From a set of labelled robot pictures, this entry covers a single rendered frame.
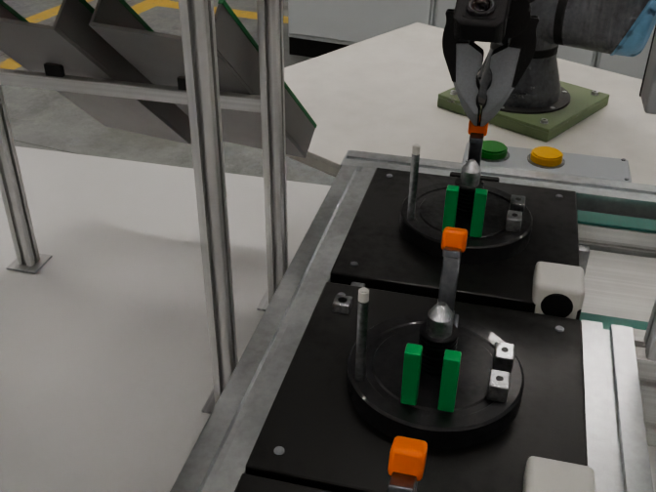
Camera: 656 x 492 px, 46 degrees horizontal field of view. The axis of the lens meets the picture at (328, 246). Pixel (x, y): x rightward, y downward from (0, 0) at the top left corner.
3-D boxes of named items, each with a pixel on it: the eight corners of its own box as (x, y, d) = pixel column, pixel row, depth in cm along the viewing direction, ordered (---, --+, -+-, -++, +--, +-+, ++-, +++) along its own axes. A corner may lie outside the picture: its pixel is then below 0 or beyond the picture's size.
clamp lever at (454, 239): (433, 311, 67) (444, 225, 66) (456, 315, 67) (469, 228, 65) (429, 322, 64) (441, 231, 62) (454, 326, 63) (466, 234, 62)
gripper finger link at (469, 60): (481, 108, 86) (492, 25, 81) (477, 130, 81) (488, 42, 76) (453, 105, 87) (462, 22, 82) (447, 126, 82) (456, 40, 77)
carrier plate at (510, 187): (375, 181, 97) (376, 165, 96) (573, 205, 93) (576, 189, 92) (329, 288, 78) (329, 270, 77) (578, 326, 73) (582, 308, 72)
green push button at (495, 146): (475, 151, 105) (477, 138, 103) (506, 155, 104) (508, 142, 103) (473, 164, 101) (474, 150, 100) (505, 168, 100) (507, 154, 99)
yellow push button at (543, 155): (529, 157, 103) (531, 143, 102) (560, 161, 102) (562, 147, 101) (528, 171, 100) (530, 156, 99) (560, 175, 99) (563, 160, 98)
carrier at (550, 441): (325, 297, 77) (327, 184, 70) (578, 337, 72) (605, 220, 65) (244, 486, 57) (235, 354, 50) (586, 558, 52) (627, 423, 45)
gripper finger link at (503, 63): (511, 111, 85) (522, 27, 80) (508, 133, 80) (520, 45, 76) (481, 108, 86) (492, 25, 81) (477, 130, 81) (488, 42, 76)
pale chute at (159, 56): (212, 139, 99) (224, 106, 100) (306, 158, 94) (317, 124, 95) (87, 24, 73) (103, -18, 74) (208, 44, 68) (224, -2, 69)
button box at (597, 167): (462, 180, 109) (467, 139, 106) (619, 198, 105) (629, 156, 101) (457, 203, 103) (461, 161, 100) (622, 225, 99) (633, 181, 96)
